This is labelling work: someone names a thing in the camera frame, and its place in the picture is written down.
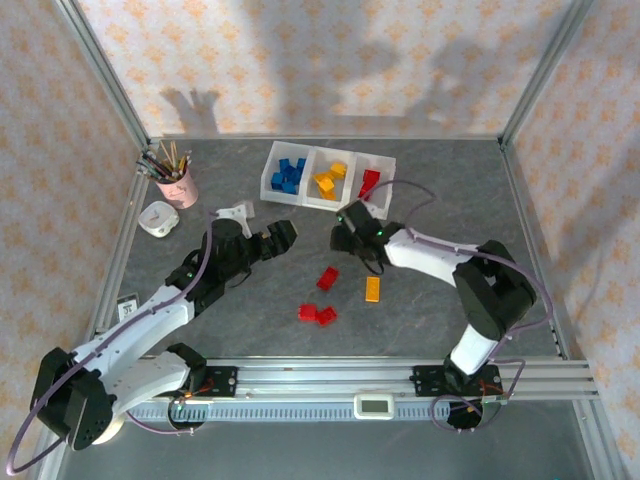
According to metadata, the aluminium frame back bar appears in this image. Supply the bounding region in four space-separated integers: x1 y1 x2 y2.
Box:
147 133 506 143

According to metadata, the aluminium frame post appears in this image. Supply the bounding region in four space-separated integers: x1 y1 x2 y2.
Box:
52 0 151 149
499 0 599 149

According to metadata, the white printed card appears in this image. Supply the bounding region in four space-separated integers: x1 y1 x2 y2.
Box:
117 295 141 322

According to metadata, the pink pencil cup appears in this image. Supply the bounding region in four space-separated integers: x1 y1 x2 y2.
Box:
153 167 198 210

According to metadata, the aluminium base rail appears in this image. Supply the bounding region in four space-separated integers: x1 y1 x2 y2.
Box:
144 357 599 401

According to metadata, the grey slotted cable duct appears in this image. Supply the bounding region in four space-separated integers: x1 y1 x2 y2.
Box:
122 399 454 422

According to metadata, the dark pencil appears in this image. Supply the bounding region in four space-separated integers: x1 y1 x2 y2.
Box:
143 151 172 174
138 158 169 179

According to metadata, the masking tape roll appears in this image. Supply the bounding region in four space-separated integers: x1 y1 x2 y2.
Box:
102 417 126 445

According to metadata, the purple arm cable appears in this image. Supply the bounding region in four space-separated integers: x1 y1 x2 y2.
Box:
367 179 554 434
5 209 221 474

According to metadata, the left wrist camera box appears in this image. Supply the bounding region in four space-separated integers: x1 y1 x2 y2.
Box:
216 199 255 237

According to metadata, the white digital timer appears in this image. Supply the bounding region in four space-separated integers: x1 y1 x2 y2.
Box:
353 393 394 420

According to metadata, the aluminium frame side rail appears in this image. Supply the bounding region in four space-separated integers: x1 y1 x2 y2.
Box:
499 142 626 480
27 144 151 480

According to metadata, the white plastic bin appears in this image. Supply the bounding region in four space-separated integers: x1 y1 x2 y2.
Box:
302 148 358 214
343 154 397 221
258 140 315 206

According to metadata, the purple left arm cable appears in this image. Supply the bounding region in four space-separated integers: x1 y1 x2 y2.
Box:
5 209 221 474

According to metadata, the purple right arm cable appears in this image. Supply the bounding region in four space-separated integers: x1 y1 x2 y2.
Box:
367 179 554 434

